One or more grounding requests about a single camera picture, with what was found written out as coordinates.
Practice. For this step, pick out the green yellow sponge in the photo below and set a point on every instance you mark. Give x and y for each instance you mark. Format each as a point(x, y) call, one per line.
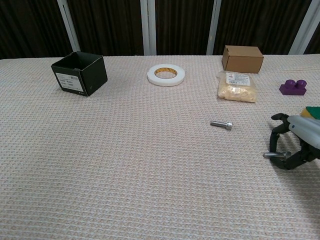
point(312, 111)

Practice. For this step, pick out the black curtain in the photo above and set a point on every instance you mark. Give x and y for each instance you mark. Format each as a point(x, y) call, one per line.
point(112, 25)

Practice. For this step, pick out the white tape roll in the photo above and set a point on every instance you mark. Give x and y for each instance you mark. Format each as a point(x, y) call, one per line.
point(152, 77)

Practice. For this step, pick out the white frame post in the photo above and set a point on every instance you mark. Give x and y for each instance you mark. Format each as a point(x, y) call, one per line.
point(148, 25)
point(214, 25)
point(306, 25)
point(68, 25)

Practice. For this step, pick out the silver bolt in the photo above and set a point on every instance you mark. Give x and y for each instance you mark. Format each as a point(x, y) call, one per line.
point(271, 155)
point(221, 123)

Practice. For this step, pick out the black open cardboard box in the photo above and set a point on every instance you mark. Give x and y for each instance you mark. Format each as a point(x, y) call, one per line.
point(93, 75)

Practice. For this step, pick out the clear bag of beige parts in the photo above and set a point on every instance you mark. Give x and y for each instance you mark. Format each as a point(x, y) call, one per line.
point(236, 92)

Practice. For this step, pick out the purple toy building block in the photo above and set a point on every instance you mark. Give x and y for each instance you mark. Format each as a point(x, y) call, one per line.
point(291, 88)

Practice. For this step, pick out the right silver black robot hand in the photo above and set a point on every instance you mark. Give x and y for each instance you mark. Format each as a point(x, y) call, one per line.
point(305, 130)

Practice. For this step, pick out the beige woven tablecloth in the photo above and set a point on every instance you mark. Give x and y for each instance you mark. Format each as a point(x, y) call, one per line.
point(125, 162)

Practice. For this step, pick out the brown cardboard box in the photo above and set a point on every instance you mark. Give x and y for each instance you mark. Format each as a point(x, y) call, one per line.
point(245, 62)

